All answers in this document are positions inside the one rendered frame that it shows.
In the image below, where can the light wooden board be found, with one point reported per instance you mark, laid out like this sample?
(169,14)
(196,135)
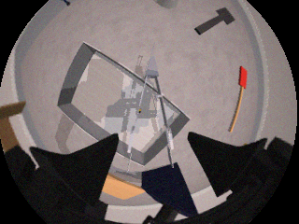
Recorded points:
(120,188)

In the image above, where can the white round disc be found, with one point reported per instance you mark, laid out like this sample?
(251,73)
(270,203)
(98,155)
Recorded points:
(168,3)

